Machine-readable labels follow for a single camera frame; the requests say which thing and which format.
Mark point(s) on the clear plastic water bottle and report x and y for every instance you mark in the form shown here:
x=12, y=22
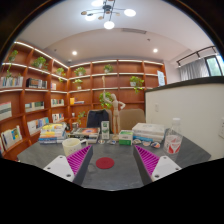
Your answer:
x=173, y=137

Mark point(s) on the red round coaster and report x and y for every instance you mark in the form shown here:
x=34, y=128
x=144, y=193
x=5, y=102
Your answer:
x=105, y=163

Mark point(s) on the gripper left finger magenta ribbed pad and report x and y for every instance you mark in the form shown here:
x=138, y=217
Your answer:
x=73, y=167

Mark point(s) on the white partition counter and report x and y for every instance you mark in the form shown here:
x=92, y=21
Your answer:
x=199, y=103

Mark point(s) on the grey window curtain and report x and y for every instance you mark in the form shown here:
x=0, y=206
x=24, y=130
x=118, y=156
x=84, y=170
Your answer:
x=194, y=70

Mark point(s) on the stack of colourful books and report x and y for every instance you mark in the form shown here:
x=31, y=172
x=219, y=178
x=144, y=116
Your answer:
x=52, y=133

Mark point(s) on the wooden artist mannequin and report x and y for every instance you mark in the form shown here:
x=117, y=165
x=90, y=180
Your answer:
x=117, y=105

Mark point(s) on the book with orange cover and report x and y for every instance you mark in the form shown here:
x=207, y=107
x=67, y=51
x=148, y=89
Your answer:
x=90, y=134

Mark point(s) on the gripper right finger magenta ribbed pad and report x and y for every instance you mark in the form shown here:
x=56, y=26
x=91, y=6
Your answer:
x=152, y=167

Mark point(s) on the ceiling chandelier lamp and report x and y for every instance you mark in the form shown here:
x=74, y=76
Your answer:
x=104, y=10

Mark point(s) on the hanging green pothos plant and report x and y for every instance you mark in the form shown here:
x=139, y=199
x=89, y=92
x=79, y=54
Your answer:
x=105, y=100

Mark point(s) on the potted plant right shelf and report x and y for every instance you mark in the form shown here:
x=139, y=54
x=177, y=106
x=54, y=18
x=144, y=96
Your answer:
x=136, y=83

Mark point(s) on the white ceramic mug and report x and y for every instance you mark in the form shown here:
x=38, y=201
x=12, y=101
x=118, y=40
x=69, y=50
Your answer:
x=71, y=145

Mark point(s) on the green white tall carton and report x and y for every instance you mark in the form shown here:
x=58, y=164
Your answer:
x=105, y=129

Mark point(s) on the green white small box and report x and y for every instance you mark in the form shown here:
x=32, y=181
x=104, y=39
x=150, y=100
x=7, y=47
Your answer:
x=125, y=137

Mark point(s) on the beige chair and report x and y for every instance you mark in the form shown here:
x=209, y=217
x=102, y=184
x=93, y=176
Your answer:
x=130, y=117

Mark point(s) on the wooden bookshelf wall unit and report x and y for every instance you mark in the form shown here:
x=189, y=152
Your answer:
x=35, y=86

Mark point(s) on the dark blue chair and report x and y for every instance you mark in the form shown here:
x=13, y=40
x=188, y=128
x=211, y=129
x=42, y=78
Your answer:
x=95, y=117

